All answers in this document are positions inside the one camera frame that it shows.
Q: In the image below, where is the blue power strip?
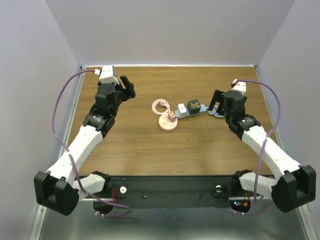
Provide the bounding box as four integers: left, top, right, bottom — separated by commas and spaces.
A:
174, 104, 209, 120

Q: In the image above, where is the dark green cube socket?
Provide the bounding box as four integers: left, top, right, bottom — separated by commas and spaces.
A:
187, 99, 201, 114

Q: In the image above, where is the white cube adapter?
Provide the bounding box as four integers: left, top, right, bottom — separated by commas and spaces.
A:
177, 103, 187, 117

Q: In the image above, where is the pink cube adapter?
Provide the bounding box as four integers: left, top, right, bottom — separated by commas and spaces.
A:
168, 112, 176, 122

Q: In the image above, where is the pink round power strip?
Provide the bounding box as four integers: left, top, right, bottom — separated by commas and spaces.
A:
158, 113, 178, 132

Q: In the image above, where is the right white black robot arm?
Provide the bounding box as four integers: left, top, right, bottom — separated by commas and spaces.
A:
208, 89, 316, 213

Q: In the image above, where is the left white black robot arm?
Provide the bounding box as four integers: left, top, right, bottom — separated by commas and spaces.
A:
34, 75, 136, 217

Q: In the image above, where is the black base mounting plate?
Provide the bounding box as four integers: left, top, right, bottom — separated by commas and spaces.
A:
106, 175, 253, 209

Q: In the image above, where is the blue cord with plug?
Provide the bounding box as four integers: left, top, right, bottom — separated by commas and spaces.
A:
206, 109, 226, 119

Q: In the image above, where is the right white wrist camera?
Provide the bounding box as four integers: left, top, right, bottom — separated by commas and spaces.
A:
230, 79, 247, 96

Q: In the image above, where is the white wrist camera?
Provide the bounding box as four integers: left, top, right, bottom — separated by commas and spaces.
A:
94, 65, 120, 85
230, 79, 247, 96

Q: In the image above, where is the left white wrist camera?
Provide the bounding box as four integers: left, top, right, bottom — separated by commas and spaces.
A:
94, 65, 120, 85

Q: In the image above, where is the pink coiled cord with plug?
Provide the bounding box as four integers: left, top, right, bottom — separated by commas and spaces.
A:
151, 98, 172, 116

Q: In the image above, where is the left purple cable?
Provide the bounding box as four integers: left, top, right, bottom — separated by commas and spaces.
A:
51, 69, 131, 218

